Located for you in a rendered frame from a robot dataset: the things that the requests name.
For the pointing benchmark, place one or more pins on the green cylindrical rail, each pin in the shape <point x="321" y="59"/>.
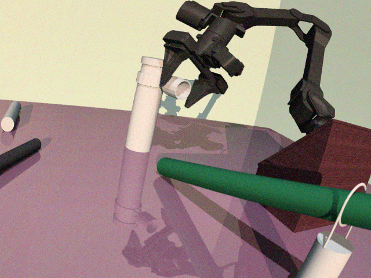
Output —
<point x="311" y="200"/>

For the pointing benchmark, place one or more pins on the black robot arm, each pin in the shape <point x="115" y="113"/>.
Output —
<point x="233" y="18"/>

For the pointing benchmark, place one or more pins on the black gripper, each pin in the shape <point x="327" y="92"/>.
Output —
<point x="179" y="46"/>

